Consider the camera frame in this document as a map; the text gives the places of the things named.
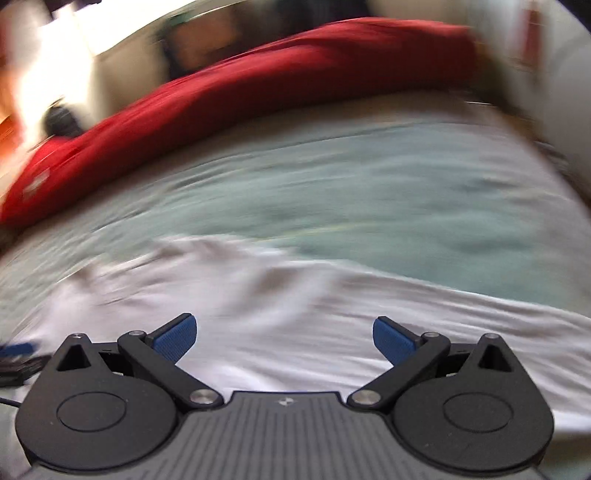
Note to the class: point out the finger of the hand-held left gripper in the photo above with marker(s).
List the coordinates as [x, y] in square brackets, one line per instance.
[16, 350]

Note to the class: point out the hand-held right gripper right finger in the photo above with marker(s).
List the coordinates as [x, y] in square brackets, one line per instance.
[392, 341]

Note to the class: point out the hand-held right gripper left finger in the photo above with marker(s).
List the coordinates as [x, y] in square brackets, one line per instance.
[178, 336]

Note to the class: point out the white printed shirt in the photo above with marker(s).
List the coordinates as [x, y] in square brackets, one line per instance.
[300, 314]

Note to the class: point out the green plaid blanket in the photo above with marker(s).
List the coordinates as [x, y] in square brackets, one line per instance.
[369, 198]

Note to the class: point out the small silver packet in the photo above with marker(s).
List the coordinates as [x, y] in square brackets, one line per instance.
[38, 182]

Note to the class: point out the black backpack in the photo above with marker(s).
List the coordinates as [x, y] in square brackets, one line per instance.
[62, 120]

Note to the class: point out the red duvet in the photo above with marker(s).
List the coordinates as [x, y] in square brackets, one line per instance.
[277, 92]

